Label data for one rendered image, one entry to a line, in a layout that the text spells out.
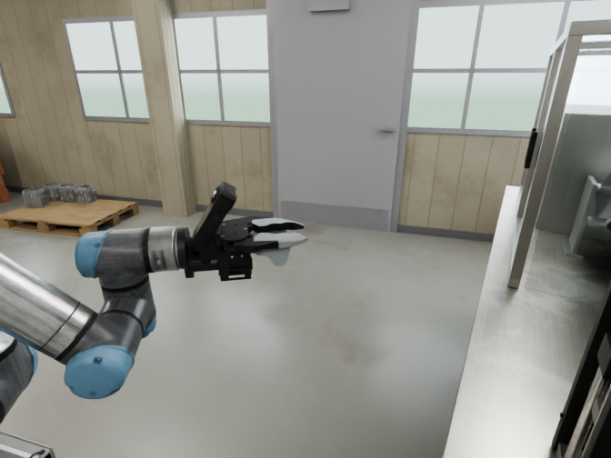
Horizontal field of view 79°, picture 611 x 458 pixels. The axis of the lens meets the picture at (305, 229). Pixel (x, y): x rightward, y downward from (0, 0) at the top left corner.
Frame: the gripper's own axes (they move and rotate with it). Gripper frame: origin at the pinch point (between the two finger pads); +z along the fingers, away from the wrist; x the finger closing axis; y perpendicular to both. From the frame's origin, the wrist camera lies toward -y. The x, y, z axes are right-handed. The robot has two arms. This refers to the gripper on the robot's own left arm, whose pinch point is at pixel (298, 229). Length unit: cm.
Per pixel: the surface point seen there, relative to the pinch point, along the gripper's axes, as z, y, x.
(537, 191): 68, 7, -24
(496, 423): 34, 31, 21
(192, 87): -54, 37, -364
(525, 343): 54, 34, 3
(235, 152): -15, 98, -338
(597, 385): 38.2, 11.7, 28.7
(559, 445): 40, 28, 28
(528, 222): 68, 16, -23
